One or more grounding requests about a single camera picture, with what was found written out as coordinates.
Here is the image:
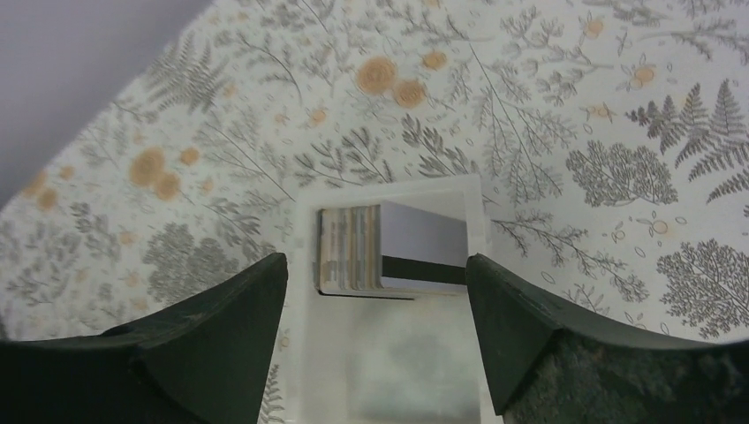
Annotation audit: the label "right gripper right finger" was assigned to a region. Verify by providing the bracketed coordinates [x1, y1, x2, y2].
[465, 254, 748, 423]

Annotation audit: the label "floral table mat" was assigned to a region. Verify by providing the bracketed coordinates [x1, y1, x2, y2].
[1, 1, 748, 423]

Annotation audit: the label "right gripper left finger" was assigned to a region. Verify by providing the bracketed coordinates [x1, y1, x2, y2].
[1, 253, 288, 423]

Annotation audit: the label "silver cards in box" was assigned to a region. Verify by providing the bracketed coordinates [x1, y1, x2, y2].
[314, 201, 469, 299]

